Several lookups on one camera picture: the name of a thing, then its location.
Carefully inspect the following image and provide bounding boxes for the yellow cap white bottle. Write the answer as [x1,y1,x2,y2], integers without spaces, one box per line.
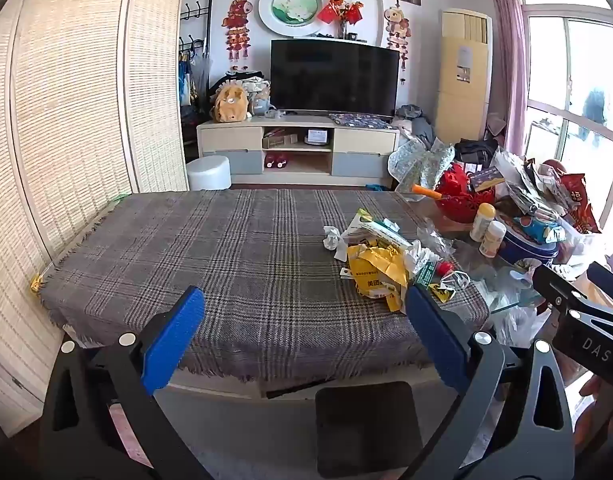
[469,203,495,243]

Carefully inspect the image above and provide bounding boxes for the floral fabric bundle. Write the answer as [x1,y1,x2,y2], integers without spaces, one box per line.
[387,139,455,194]

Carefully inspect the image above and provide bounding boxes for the pink curtain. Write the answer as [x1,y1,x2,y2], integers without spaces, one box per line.
[493,0,528,155]

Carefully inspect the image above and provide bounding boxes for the black flat screen television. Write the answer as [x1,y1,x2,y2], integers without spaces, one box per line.
[270,39,399,116]

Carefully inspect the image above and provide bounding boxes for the red hanging ornament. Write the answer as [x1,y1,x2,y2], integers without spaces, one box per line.
[222,0,253,72]

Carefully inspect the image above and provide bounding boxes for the clear plastic bag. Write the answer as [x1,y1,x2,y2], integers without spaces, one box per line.
[489,268,551,348]

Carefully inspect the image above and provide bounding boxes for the orange handled tool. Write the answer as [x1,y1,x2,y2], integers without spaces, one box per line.
[411,184,443,200]

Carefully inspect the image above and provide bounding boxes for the white round stool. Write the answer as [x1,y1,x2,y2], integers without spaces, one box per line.
[186,155,232,191]

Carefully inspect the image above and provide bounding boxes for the grey plaid tablecloth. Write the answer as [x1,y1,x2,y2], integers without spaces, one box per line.
[40,188,429,382]

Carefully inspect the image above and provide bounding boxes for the black coat rack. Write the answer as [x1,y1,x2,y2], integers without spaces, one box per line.
[178,0,213,114]

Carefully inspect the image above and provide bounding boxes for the blue cookie tin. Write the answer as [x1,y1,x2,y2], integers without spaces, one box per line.
[495,214,558,264]

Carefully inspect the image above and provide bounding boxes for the beige TV cabinet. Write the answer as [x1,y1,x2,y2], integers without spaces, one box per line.
[197,115,400,186]

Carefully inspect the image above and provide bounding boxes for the white paper ball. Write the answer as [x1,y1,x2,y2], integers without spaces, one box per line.
[323,226,340,252]

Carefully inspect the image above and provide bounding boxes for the black trash bin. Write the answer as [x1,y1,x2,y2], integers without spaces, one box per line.
[315,382,423,479]

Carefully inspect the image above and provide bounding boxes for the person's right hand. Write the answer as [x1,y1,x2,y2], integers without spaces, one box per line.
[573,375,613,454]

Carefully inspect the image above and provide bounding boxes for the beige standing air conditioner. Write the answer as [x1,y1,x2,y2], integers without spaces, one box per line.
[435,9,493,144]

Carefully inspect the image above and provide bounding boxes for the red openwork basket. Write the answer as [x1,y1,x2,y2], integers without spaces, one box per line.
[436,162,495,224]

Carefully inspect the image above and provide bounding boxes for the white cap supplement bottle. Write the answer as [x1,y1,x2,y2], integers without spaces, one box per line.
[479,220,506,259]

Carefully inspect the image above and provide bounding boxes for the white torn carton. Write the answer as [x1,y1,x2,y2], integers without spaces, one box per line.
[334,208,411,262]

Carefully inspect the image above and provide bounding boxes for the woven bamboo folding screen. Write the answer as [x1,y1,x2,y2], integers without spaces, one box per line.
[0,0,187,435]

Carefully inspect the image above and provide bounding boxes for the yellow wrapper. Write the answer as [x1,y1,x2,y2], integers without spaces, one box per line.
[347,244,410,313]

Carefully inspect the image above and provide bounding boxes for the round white wall plate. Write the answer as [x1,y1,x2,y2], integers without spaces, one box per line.
[258,0,328,38]

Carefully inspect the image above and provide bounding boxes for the yellow plush backpack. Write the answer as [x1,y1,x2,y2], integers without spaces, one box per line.
[213,81,249,124]

